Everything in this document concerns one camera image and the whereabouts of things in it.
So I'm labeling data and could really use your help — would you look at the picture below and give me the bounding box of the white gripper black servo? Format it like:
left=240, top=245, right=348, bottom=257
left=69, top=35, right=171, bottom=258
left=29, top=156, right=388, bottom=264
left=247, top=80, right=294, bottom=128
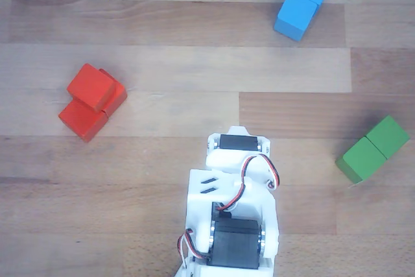
left=206, top=125, right=281, bottom=191

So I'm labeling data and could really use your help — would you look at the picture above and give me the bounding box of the small red cube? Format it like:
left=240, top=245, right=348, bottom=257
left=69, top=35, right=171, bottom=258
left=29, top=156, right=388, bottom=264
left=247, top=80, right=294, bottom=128
left=66, top=62, right=117, bottom=112

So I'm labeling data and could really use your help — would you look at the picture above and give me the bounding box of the long green block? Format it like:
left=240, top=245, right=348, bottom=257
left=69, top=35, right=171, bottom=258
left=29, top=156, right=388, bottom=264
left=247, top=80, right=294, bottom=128
left=335, top=114, right=411, bottom=184

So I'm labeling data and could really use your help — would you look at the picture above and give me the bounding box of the long blue block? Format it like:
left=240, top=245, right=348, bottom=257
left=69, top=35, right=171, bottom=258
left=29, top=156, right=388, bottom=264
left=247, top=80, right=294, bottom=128
left=273, top=0, right=335, bottom=43

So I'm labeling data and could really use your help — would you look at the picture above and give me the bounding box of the long red block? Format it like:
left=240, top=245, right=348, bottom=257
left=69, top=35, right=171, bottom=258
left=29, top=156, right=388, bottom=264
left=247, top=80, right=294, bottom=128
left=57, top=68, right=128, bottom=143

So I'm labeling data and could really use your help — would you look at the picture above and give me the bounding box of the gripper servo wire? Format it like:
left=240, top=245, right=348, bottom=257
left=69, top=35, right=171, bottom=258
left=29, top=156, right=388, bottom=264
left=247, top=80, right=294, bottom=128
left=215, top=153, right=281, bottom=212

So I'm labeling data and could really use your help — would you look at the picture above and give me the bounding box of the forearm servo wire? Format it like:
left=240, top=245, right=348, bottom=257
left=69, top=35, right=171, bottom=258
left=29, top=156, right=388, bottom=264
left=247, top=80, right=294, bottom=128
left=176, top=228, right=206, bottom=267

